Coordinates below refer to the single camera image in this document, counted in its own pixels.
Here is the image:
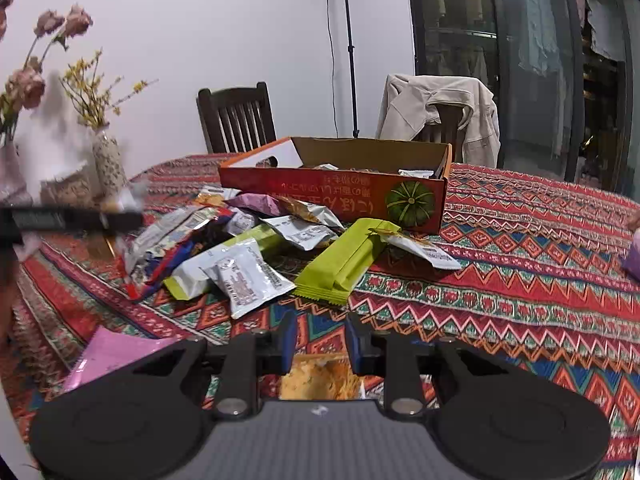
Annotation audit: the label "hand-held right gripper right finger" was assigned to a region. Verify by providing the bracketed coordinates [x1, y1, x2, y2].
[345, 312, 507, 419]

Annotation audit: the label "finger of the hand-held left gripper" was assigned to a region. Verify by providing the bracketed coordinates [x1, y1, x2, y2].
[0, 207, 144, 246]

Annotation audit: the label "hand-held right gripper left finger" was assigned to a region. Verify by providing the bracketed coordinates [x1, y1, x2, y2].
[132, 310, 299, 421]

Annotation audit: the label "orange snack packet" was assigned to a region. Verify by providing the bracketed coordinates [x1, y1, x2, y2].
[279, 355, 368, 402]

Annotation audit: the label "white oat crisp packet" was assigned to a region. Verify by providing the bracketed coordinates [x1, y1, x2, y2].
[261, 215, 346, 252]
[202, 240, 297, 320]
[371, 225, 463, 271]
[279, 196, 346, 233]

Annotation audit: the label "white green wafer packet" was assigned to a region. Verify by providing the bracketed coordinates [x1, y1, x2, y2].
[164, 224, 286, 302]

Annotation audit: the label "pink snack packet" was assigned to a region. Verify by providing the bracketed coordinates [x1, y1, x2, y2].
[227, 192, 282, 218]
[62, 325, 188, 396]

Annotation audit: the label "orange cardboard box pumpkin print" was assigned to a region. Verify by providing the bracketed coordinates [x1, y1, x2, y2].
[218, 136, 453, 236]

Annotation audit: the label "patterned ceramic vase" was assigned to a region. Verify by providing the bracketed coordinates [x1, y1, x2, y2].
[91, 129, 130, 196]

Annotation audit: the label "pale glass vase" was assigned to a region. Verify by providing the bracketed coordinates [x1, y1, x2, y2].
[0, 142, 33, 206]

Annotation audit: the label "white printed snack bag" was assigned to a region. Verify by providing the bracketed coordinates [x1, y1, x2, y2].
[124, 206, 221, 281]

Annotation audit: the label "red blue snack packet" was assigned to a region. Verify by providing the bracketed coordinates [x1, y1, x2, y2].
[127, 230, 227, 302]

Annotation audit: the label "yellow flower branches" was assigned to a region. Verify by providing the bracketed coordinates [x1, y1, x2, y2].
[60, 47, 160, 131]

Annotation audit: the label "small white orange packet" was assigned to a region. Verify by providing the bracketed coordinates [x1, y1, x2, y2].
[194, 187, 242, 208]

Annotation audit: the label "pink dried flowers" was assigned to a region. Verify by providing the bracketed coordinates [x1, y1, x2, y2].
[0, 0, 95, 148]

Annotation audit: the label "dark wooden chair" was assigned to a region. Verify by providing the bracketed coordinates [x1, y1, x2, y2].
[196, 81, 278, 155]
[419, 101, 468, 163]

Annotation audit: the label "beige jacket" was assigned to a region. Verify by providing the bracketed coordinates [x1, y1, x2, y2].
[376, 74, 501, 168]

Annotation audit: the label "black light stand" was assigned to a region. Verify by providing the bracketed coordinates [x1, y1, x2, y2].
[331, 0, 362, 139]

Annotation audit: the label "glass sliding door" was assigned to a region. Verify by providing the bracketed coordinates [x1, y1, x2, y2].
[406, 0, 640, 196]

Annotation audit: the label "black hanging cable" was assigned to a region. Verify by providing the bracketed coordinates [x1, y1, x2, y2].
[319, 0, 342, 137]

